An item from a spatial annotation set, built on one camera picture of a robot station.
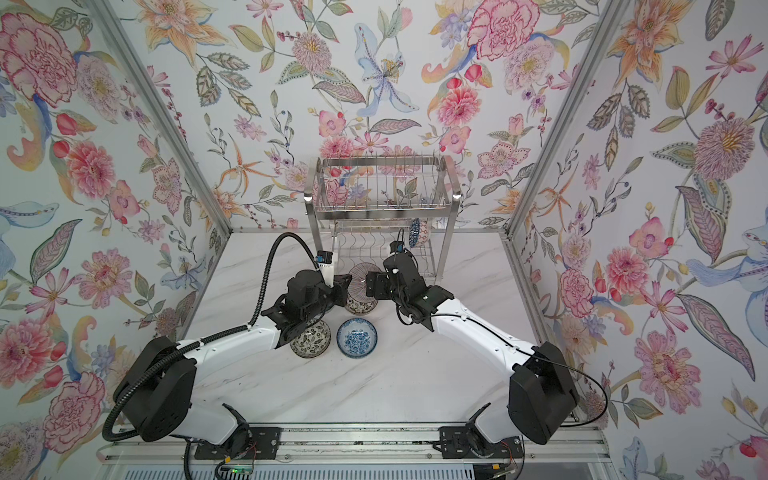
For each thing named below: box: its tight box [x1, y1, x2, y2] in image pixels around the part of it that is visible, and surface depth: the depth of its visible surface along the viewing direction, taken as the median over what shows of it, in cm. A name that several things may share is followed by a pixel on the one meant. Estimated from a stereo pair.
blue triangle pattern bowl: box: [409, 218, 420, 248], surface depth 116 cm
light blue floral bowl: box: [336, 318, 378, 359], surface depth 90 cm
